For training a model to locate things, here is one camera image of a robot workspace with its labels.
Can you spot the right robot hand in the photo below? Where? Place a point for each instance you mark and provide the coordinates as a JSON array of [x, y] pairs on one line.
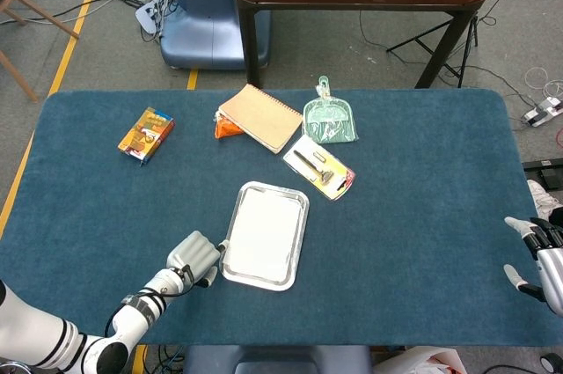
[[552, 268]]

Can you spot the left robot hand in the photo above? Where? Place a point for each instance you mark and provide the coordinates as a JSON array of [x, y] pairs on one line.
[[193, 255]]

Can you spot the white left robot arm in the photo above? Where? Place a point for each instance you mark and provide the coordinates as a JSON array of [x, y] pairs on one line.
[[136, 317]]

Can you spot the silver metal tray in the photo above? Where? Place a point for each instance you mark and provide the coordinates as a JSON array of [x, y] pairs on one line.
[[264, 281]]

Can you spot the black foot pedal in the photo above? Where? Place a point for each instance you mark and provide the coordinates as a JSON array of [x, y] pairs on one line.
[[550, 176]]

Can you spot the blue grey robot torso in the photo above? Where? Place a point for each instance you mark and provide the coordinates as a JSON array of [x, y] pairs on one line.
[[264, 361]]

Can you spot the orange and blue cardboard box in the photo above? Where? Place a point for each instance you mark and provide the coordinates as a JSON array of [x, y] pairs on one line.
[[147, 134]]

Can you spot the brown spiral notebook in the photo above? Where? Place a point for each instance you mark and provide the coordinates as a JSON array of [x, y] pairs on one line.
[[264, 119]]

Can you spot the razor in yellow blister pack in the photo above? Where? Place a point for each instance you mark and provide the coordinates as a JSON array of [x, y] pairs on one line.
[[325, 171]]

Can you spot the white power strip with plugs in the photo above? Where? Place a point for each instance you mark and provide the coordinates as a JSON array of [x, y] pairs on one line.
[[147, 15], [541, 112]]

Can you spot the white and orange plastic bag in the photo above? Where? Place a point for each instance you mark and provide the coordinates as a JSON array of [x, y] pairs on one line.
[[422, 363]]

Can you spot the blue velvet table cover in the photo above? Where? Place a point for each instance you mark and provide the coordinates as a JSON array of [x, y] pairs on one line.
[[418, 171]]

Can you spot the green dustpan set in bag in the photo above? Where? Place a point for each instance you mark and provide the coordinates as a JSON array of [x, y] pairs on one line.
[[330, 121]]

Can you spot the blue grey machine base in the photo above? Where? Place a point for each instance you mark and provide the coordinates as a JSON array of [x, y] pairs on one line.
[[211, 17]]

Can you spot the black tripod stand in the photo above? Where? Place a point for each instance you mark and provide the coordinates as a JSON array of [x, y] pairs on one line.
[[416, 38]]

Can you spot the white chair with wooden legs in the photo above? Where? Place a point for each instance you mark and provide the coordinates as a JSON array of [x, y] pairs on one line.
[[44, 16]]

